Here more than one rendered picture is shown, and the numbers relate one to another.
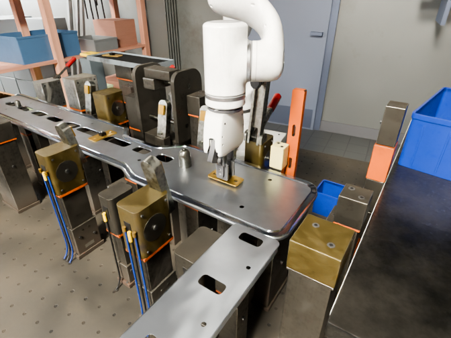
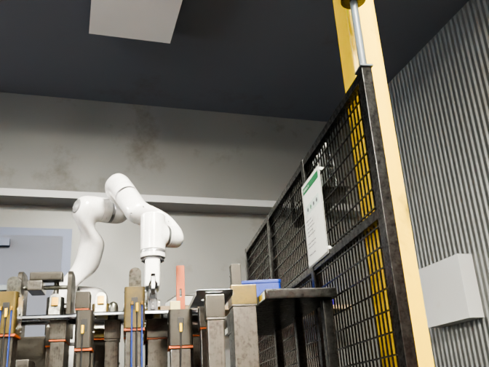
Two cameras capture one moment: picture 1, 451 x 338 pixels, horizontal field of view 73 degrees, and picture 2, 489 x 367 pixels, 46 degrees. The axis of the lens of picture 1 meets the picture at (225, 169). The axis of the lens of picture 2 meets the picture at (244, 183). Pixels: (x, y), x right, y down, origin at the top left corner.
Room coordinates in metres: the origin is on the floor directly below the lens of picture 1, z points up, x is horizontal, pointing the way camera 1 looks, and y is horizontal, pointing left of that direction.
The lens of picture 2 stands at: (-0.93, 1.10, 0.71)
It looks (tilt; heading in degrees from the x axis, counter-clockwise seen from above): 21 degrees up; 315
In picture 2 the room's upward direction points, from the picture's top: 3 degrees counter-clockwise
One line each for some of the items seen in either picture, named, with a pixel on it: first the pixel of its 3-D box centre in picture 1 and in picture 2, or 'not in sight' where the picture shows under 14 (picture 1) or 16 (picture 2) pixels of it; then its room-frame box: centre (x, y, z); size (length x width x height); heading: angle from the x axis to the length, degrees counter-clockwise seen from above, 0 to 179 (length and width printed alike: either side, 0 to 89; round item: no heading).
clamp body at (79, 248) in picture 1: (68, 205); (4, 357); (0.70, 0.44, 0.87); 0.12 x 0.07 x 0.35; 146
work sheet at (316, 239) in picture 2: not in sight; (316, 218); (0.24, -0.40, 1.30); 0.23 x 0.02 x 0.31; 146
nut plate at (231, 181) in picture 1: (225, 176); not in sight; (0.63, 0.00, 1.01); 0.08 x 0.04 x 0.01; 56
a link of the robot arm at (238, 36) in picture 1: (227, 58); (153, 232); (0.63, 0.00, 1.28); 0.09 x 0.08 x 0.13; 87
